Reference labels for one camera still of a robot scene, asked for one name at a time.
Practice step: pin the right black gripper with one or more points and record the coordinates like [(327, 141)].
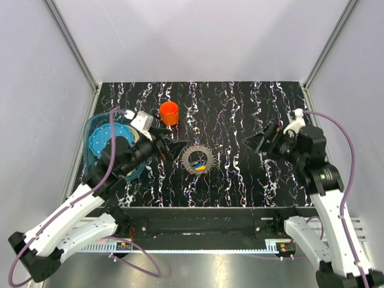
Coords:
[(275, 137)]

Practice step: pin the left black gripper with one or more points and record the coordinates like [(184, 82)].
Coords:
[(175, 148)]

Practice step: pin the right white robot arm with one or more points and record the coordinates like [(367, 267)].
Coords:
[(339, 261)]

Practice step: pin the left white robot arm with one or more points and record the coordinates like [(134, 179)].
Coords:
[(43, 249)]

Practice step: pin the orange plastic cup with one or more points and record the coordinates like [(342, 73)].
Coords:
[(168, 113)]

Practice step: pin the blue dotted plate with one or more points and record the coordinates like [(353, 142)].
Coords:
[(100, 137)]

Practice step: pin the clear blue plastic bin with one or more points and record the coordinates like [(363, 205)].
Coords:
[(89, 160)]

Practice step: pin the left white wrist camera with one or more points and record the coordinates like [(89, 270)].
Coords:
[(141, 121)]

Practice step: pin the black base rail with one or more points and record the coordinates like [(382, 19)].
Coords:
[(149, 222)]

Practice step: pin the right aluminium frame post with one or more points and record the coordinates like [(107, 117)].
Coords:
[(331, 41)]

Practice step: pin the aluminium frame post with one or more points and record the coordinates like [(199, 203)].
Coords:
[(331, 41), (70, 42)]

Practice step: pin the left aluminium frame post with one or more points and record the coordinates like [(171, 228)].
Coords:
[(70, 42)]

